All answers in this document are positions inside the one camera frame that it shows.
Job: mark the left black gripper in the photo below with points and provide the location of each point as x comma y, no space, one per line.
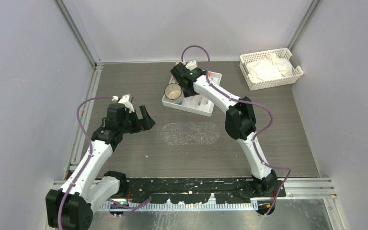
145,123

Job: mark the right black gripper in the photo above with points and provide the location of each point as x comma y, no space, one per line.
189,94

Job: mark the white ribbed mug black rim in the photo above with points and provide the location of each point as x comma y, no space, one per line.
174,93

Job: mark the clear rectangular holder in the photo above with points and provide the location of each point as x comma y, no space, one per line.
194,101

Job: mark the clear oval glass tray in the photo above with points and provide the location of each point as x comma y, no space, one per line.
191,133

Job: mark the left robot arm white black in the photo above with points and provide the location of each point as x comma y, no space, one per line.
74,204

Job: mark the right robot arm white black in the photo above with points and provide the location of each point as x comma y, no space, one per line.
240,120

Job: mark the white perforated basket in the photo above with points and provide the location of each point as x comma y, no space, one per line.
281,53

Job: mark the white cloth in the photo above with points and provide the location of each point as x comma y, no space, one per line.
270,67

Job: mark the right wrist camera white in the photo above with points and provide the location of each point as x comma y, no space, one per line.
191,65

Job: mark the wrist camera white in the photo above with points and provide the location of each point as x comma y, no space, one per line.
191,65
126,100

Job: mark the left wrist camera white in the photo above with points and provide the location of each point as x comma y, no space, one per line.
126,100

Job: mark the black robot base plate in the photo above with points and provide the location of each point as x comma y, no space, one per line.
178,199

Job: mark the aluminium frame rail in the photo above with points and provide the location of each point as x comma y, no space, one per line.
292,188

